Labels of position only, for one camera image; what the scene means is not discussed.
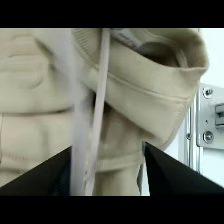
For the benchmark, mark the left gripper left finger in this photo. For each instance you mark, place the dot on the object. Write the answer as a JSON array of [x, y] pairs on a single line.
[[40, 176]]

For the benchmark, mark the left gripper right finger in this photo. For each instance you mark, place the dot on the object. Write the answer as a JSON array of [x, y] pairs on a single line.
[[176, 176]]

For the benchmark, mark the beige long-sleeved shirt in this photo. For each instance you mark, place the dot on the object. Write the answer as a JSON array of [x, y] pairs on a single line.
[[140, 96]]

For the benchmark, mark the silver frame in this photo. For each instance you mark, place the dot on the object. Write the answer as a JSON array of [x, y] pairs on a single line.
[[210, 113]]

